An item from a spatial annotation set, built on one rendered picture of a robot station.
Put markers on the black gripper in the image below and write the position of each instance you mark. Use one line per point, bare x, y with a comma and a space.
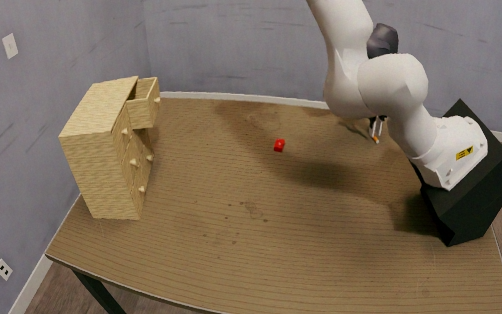
380, 120

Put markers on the light wood chest of drawers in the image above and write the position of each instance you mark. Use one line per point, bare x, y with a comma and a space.
90, 150

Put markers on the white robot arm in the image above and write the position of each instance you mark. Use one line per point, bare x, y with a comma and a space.
394, 85

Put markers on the small red block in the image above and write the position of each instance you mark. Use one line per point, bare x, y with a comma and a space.
279, 145

